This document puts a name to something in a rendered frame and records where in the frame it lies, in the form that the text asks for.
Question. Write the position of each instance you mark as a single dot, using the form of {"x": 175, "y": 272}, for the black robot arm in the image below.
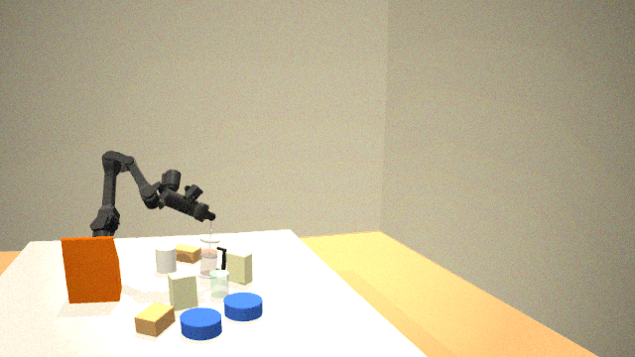
{"x": 107, "y": 220}

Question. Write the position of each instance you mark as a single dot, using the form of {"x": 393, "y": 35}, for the grey cylinder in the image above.
{"x": 166, "y": 261}

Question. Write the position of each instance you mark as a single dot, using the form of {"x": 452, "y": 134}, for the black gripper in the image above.
{"x": 200, "y": 211}

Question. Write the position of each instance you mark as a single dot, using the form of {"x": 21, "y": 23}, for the blue short cylinder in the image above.
{"x": 243, "y": 306}
{"x": 201, "y": 323}

